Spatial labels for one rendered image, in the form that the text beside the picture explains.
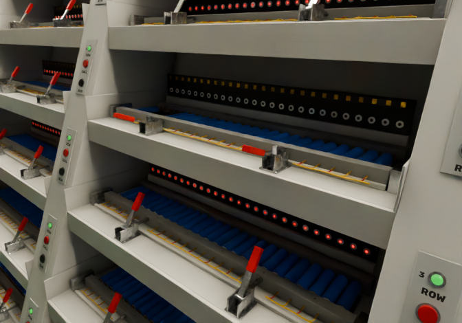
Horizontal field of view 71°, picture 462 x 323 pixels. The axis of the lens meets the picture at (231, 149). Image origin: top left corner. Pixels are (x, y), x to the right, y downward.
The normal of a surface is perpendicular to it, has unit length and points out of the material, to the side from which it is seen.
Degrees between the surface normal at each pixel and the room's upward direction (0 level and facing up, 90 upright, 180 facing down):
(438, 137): 90
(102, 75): 90
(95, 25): 90
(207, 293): 19
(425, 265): 90
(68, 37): 109
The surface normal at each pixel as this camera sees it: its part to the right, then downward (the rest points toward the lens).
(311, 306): -0.62, 0.21
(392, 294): -0.58, -0.11
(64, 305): 0.04, -0.95
